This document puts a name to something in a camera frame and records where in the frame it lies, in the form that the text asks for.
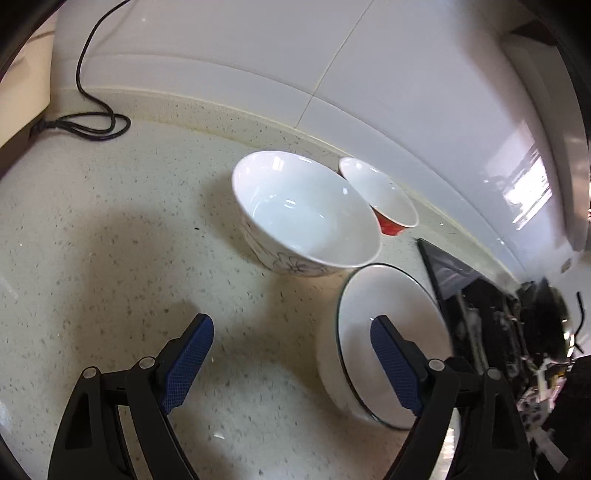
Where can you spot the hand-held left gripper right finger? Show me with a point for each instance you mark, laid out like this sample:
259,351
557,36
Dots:
395,364

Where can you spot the white bowl dark rim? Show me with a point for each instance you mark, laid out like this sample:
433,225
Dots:
360,332

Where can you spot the cream rice cooker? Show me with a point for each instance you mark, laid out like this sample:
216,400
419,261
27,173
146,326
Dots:
32,92

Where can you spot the large white floral bowl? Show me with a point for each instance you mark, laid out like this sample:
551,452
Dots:
300,212

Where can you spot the range hood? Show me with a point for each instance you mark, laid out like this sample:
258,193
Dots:
568,161

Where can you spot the red and white bowl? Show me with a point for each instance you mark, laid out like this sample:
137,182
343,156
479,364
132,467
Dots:
378,189

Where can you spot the black glass stove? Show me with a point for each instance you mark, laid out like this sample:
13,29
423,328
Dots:
443,272

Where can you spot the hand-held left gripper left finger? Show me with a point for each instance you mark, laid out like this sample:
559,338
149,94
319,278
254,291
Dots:
189,360

